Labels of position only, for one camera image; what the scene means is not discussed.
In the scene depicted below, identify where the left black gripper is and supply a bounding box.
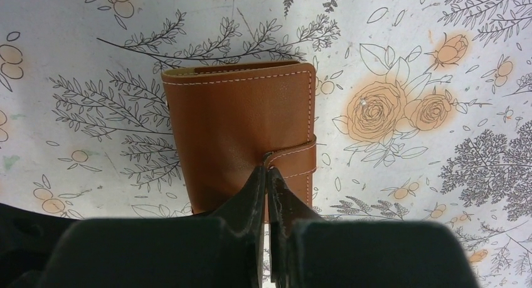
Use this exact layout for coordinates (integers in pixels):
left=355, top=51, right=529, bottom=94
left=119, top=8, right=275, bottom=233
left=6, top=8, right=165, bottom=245
left=1, top=204, right=82, bottom=287

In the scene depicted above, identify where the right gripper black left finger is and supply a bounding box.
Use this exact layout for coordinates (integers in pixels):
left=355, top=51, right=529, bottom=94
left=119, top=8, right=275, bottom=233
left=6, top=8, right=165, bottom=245
left=38, top=167, right=266, bottom=287

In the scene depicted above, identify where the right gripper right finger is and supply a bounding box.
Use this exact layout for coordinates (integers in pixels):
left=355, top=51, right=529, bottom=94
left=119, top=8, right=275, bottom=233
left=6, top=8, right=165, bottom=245
left=267, top=168, right=478, bottom=287

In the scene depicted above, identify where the brown leather card holder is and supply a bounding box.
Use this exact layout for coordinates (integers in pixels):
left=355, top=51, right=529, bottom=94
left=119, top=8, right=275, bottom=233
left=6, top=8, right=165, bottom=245
left=161, top=60, right=317, bottom=214

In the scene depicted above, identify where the floral patterned table mat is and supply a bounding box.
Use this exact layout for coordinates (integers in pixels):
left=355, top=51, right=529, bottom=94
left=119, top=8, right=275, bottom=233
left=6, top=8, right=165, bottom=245
left=1, top=0, right=531, bottom=287

